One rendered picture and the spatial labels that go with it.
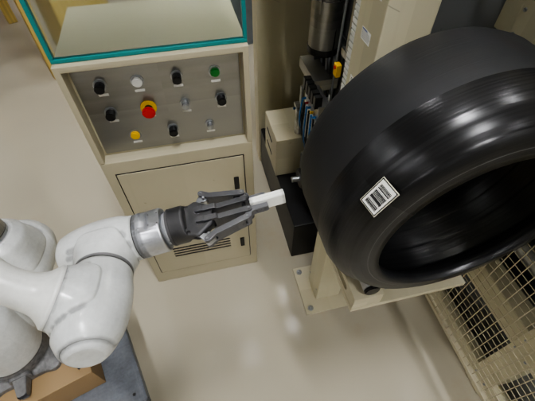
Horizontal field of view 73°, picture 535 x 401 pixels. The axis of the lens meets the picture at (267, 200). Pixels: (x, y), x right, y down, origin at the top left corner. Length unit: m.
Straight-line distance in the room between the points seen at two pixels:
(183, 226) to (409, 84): 0.48
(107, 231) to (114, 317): 0.18
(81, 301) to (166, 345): 1.36
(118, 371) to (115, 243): 0.63
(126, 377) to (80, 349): 0.66
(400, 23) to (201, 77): 0.62
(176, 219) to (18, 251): 0.54
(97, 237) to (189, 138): 0.74
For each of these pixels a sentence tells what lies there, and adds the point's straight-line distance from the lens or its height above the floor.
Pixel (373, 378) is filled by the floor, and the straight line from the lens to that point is 1.92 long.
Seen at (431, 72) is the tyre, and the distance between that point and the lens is 0.71.
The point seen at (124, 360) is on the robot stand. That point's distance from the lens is 1.28.
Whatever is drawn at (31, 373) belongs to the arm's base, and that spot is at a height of 0.78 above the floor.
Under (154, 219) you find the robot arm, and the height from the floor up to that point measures 1.25.
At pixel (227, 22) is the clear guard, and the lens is 1.15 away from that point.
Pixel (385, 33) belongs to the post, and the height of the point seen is 1.42.
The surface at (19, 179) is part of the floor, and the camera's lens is 2.97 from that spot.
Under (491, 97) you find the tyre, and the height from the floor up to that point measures 1.48.
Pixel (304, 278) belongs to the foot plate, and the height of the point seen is 0.01.
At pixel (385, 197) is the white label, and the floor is 1.35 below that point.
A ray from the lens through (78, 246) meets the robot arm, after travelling 0.74.
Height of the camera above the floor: 1.81
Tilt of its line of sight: 51 degrees down
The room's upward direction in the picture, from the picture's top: straight up
